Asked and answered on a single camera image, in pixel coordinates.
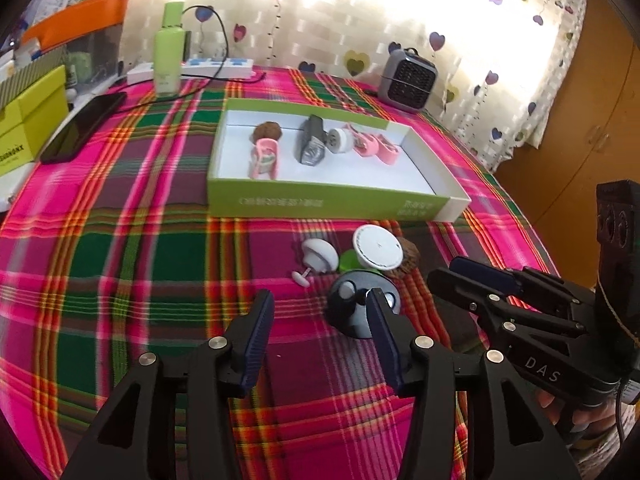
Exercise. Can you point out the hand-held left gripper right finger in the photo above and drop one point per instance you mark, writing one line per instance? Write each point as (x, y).
(382, 336)

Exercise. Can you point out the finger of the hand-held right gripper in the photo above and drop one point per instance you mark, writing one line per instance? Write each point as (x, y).
(480, 272)
(465, 291)

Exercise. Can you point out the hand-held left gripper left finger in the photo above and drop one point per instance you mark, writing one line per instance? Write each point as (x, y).
(257, 331)

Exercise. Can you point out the black round disc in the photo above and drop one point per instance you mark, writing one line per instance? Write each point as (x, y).
(345, 302)

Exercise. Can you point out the pale pink mushroom-shaped knob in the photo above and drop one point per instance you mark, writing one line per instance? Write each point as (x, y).
(318, 255)

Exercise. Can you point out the green and white cardboard box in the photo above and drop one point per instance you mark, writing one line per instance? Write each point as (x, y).
(350, 180)

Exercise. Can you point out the black and silver gadget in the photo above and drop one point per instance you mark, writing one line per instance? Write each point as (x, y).
(311, 142)

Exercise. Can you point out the person's right forearm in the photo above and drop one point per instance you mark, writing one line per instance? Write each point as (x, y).
(600, 457)

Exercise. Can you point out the person's right hand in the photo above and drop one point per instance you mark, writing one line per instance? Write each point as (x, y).
(585, 420)

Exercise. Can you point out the brown walnut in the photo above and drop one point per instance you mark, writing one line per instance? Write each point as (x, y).
(267, 131)
(406, 260)

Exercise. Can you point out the small green plastic piece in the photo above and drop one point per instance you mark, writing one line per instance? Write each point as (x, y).
(352, 261)

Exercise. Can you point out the white round disc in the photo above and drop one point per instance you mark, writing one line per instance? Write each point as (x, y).
(377, 246)

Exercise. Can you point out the wooden cabinet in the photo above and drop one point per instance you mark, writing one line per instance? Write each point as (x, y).
(575, 125)

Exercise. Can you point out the pink green plaid blanket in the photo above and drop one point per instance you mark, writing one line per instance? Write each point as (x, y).
(125, 240)

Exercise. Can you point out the small pink toy chair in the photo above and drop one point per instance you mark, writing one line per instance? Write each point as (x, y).
(265, 157)

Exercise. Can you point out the grey portable heater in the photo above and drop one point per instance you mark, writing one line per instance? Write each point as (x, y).
(407, 80)

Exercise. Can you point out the black smartphone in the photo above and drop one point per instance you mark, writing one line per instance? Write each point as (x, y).
(82, 127)

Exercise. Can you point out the white power strip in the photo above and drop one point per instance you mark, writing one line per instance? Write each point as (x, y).
(210, 66)

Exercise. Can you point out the heart pattern curtain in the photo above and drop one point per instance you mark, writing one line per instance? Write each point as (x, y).
(350, 15)

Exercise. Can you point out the light green bottle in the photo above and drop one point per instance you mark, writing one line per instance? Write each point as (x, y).
(167, 55)

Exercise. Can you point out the black charger plug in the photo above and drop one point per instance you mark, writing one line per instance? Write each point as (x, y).
(188, 44)

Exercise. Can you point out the plain yellow-green box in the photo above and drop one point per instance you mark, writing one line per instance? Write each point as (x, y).
(40, 95)

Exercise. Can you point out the striped gift box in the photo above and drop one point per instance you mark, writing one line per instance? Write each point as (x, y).
(30, 67)

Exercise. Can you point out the clear bin with orange lid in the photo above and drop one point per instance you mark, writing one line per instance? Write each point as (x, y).
(75, 15)

